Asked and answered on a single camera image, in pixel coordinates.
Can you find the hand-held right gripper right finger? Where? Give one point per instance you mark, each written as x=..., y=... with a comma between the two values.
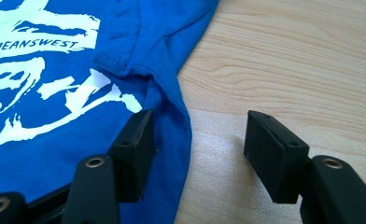
x=274, y=158

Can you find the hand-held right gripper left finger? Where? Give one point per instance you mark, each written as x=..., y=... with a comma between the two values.
x=134, y=155

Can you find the blue printed t-shirt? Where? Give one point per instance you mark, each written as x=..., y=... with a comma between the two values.
x=63, y=124

